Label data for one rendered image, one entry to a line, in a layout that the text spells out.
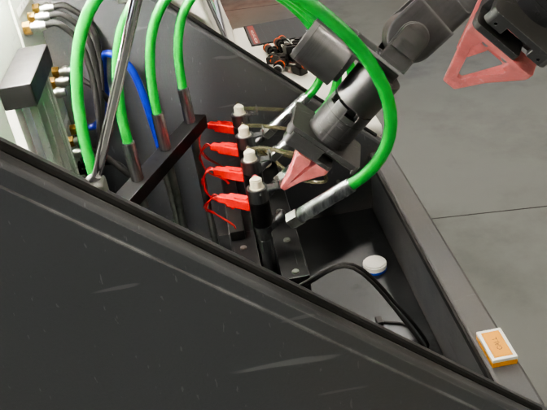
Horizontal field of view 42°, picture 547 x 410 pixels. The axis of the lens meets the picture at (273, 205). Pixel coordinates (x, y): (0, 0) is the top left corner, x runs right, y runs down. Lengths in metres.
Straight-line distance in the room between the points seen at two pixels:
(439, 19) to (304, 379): 0.42
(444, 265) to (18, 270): 0.62
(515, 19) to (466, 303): 0.46
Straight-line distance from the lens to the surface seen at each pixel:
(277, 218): 0.96
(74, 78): 0.86
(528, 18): 0.62
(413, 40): 0.82
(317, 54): 0.83
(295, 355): 0.64
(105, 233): 0.55
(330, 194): 0.81
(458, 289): 0.98
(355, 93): 0.84
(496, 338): 0.90
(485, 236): 2.72
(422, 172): 3.11
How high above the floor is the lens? 1.57
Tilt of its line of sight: 32 degrees down
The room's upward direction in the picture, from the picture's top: 9 degrees counter-clockwise
